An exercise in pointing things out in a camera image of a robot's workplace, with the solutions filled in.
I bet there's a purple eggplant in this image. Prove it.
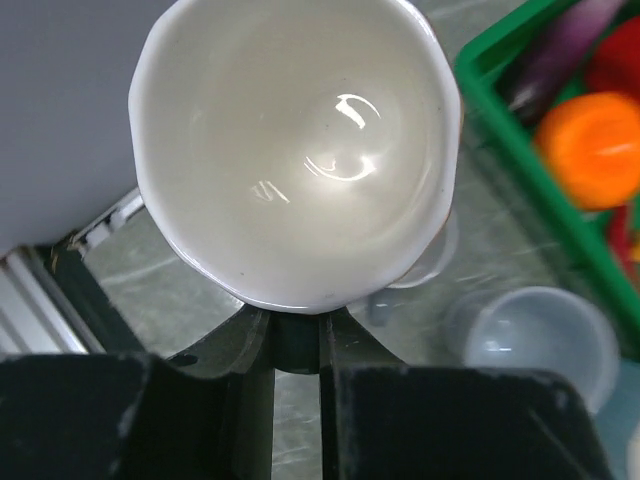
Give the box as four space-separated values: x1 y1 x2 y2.
496 0 624 127

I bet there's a red chili pepper lying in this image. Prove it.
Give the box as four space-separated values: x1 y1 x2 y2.
606 204 635 269

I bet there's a dark grey mug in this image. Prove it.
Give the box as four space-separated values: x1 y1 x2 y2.
127 0 464 374

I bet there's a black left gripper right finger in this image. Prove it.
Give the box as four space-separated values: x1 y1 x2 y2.
318 309 611 479

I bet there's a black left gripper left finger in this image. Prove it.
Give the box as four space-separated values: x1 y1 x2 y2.
1 307 274 479

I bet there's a red bell pepper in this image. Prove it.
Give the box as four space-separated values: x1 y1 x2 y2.
584 16 639 102

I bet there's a green plastic crate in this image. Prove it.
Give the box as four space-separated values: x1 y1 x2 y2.
454 1 639 350

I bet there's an orange bell pepper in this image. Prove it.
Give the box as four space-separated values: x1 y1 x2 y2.
533 92 639 211

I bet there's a grey blue printed mug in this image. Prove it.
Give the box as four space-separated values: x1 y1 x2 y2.
367 210 460 327

